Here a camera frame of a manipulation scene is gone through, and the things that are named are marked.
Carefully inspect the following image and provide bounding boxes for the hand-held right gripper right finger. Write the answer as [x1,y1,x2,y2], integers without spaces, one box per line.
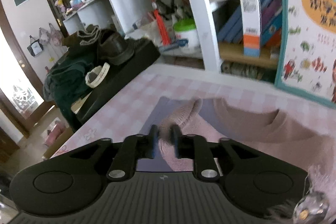
[170,125,268,182]

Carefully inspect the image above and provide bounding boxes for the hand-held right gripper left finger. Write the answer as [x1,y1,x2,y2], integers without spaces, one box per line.
[63,124,160,182]

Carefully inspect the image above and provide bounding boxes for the purple and pink knit sweater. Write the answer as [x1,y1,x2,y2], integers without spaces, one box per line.
[136,96,336,173]

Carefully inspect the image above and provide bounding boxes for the pink checked tablecloth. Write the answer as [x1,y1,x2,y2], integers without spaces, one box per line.
[49,64,336,161]

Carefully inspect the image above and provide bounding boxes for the cardboard box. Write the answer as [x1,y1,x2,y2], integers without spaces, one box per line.
[42,119,75,160]

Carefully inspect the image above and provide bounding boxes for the white jar green lid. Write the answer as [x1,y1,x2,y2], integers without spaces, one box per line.
[173,19,201,51]

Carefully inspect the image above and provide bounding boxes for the red tassel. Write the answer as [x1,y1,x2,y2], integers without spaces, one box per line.
[143,0,171,46]

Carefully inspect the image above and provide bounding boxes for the dark knit cloth pale trim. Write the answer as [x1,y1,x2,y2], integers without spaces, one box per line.
[62,25,105,58]

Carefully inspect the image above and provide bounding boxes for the white and orange carton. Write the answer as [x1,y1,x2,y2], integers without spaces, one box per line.
[239,0,262,58]

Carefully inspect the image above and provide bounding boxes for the clear round charm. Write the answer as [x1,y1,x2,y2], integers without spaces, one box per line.
[293,191,330,224]

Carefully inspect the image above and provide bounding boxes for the white bookshelf with wooden boards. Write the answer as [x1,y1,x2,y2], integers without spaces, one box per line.
[157,0,289,83]

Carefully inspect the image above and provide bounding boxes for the fuzzy pink sleeve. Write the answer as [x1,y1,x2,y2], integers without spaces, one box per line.
[265,165,336,222]

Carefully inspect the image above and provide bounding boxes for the pink hanging bag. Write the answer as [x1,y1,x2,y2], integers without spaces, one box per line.
[39,23,67,52]

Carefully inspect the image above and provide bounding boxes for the dark hanging bag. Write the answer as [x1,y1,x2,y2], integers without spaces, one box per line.
[27,35,45,57]

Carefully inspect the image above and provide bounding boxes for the teal-edged children's sound book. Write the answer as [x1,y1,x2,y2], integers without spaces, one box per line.
[274,0,336,109]

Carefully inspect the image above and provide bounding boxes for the row of blue books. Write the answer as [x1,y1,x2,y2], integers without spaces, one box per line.
[217,0,283,47]

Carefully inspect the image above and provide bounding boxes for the white strap loop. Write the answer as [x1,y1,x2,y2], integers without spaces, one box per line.
[85,63,110,88]

